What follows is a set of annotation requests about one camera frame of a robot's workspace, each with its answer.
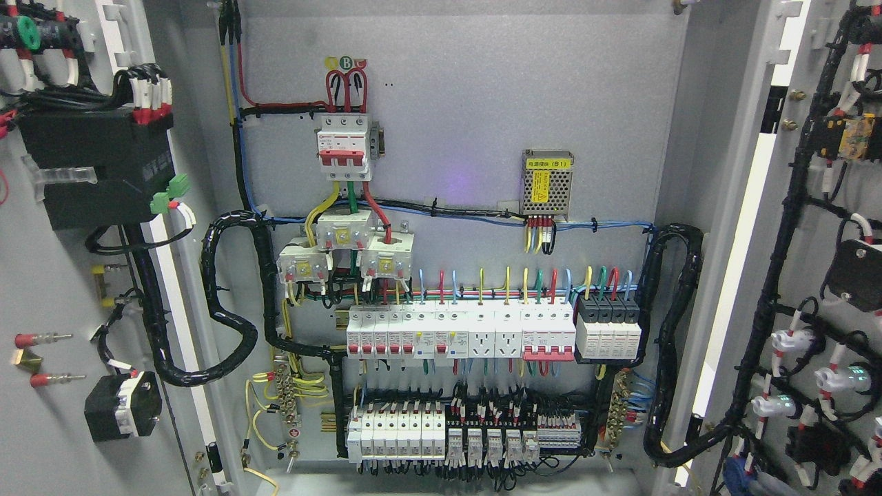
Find metal mesh power supply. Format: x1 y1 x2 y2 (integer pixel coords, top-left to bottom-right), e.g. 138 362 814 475
520 149 575 218

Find brass ground bar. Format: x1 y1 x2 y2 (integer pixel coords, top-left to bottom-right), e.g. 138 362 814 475
604 368 631 452
273 351 302 459

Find white socket breaker row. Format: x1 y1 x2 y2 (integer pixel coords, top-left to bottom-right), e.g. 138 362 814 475
345 301 525 365

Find lower relay terminal row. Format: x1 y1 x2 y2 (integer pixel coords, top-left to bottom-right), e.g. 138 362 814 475
346 393 583 477

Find black right cable loom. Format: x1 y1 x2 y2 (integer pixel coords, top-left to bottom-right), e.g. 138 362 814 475
642 224 738 471

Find red handle triple breaker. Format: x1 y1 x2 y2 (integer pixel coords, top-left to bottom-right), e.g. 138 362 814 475
521 302 576 362

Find brass right ground bar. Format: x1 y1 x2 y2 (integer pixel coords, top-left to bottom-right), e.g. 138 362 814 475
604 368 631 452

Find black white surge protector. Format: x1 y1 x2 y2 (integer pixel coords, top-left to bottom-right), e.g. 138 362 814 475
575 296 646 368

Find white rotary selector switch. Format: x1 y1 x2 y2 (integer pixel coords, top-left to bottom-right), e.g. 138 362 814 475
84 371 163 442

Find brass left ground bar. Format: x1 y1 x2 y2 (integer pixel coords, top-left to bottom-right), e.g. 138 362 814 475
273 351 302 459

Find red main circuit breaker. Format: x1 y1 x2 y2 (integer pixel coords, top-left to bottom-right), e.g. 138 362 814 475
317 113 374 182

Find grey cabinet door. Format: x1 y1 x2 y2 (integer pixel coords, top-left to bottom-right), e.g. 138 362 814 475
1 1 234 495
696 1 880 495

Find white current transformers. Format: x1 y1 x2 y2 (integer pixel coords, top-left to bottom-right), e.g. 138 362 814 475
276 209 413 285

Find yellow terminal post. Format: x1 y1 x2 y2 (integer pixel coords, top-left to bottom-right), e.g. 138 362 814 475
90 263 130 309

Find black digital power meter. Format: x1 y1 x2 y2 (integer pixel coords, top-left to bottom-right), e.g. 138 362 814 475
18 107 174 230

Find black left cable loom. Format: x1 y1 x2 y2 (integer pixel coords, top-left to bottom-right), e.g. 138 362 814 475
127 210 345 388

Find black cable loom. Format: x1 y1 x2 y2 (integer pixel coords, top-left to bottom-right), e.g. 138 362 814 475
642 224 738 471
127 210 345 388

